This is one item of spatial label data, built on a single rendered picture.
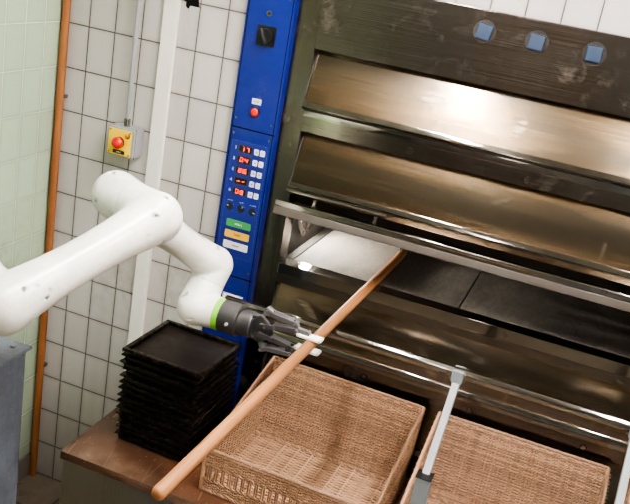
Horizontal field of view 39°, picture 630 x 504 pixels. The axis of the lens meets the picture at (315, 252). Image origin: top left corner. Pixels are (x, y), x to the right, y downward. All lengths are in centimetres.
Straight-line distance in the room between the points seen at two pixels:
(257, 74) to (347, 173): 42
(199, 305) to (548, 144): 109
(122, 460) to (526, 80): 169
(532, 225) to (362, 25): 78
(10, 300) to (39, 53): 137
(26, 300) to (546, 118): 153
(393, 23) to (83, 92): 112
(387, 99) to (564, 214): 63
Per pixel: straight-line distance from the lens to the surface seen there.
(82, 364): 350
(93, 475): 293
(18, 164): 315
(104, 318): 337
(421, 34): 269
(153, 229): 205
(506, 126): 266
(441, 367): 249
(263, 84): 283
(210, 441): 190
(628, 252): 271
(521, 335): 282
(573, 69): 263
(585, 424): 289
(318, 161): 283
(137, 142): 305
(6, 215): 316
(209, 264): 246
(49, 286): 195
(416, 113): 270
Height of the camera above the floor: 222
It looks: 20 degrees down
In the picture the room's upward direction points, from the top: 10 degrees clockwise
